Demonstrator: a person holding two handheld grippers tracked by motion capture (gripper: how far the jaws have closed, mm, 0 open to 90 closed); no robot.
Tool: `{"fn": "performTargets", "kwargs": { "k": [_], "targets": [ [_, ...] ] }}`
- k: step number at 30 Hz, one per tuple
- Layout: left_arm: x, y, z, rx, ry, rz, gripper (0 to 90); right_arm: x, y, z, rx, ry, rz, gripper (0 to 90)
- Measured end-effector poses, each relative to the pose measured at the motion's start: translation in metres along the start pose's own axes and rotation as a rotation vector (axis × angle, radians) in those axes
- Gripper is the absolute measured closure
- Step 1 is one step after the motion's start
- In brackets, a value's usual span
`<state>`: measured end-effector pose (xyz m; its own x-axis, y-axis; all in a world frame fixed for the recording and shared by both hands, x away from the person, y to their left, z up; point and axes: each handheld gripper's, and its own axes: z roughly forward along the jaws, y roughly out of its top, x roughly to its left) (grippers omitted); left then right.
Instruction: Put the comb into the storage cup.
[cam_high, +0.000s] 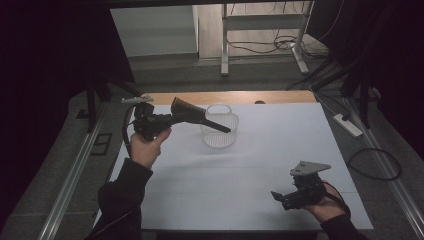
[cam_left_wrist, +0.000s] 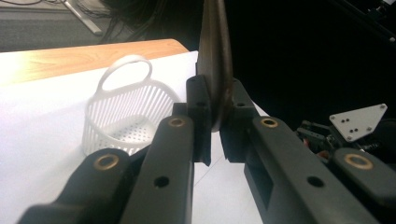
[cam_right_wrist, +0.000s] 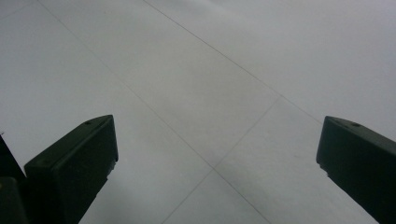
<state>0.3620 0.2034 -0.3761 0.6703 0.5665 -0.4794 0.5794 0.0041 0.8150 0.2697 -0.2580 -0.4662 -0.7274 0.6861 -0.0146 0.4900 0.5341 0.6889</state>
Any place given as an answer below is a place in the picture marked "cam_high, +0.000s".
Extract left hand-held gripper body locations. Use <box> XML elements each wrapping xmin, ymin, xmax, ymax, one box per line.
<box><xmin>120</xmin><ymin>94</ymin><xmax>175</xmax><ymax>142</ymax></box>

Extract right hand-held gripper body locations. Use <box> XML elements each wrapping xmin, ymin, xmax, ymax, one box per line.
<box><xmin>281</xmin><ymin>160</ymin><xmax>332</xmax><ymax>211</ymax></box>

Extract person's left hand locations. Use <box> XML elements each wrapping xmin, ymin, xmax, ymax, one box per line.
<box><xmin>128</xmin><ymin>127</ymin><xmax>173</xmax><ymax>170</ymax></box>

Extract person's right hand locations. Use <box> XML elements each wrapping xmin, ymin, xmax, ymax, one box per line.
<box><xmin>302</xmin><ymin>181</ymin><xmax>348</xmax><ymax>224</ymax></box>

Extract white table cover sheet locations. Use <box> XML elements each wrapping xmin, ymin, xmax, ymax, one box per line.
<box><xmin>94</xmin><ymin>102</ymin><xmax>374</xmax><ymax>232</ymax></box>

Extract black tripod stand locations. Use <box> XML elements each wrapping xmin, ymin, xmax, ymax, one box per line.
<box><xmin>313</xmin><ymin>56</ymin><xmax>379</xmax><ymax>130</ymax></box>
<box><xmin>75</xmin><ymin>71</ymin><xmax>143</xmax><ymax>134</ymax></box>

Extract white power strip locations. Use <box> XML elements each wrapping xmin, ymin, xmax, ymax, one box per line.
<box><xmin>332</xmin><ymin>113</ymin><xmax>364</xmax><ymax>139</ymax></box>

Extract left hand-held gripper cable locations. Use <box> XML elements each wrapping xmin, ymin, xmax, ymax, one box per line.
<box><xmin>121</xmin><ymin>104</ymin><xmax>136</xmax><ymax>158</ymax></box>

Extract hand-held gripper cable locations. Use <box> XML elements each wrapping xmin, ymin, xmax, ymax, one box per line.
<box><xmin>121</xmin><ymin>104</ymin><xmax>136</xmax><ymax>158</ymax></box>
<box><xmin>320</xmin><ymin>180</ymin><xmax>352</xmax><ymax>216</ymax></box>

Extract right hand-held gripper cable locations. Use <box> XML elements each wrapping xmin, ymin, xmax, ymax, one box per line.
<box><xmin>320</xmin><ymin>180</ymin><xmax>352</xmax><ymax>216</ymax></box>

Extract black floor bracket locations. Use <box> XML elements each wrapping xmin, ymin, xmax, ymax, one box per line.
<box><xmin>90</xmin><ymin>132</ymin><xmax>113</xmax><ymax>157</ymax></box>

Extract black looped floor cable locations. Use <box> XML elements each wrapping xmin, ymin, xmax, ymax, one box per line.
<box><xmin>346</xmin><ymin>147</ymin><xmax>403</xmax><ymax>182</ymax></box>

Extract aluminium floor rail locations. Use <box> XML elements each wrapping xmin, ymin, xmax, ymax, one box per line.
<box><xmin>343</xmin><ymin>96</ymin><xmax>424</xmax><ymax>239</ymax></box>
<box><xmin>36</xmin><ymin>114</ymin><xmax>103</xmax><ymax>240</ymax></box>

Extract white metal stand frame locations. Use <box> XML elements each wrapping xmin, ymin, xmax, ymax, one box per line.
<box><xmin>220</xmin><ymin>0</ymin><xmax>315</xmax><ymax>77</ymax></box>

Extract black tangled floor cables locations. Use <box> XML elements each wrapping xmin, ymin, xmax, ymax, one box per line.
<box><xmin>226</xmin><ymin>31</ymin><xmax>331</xmax><ymax>62</ymax></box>

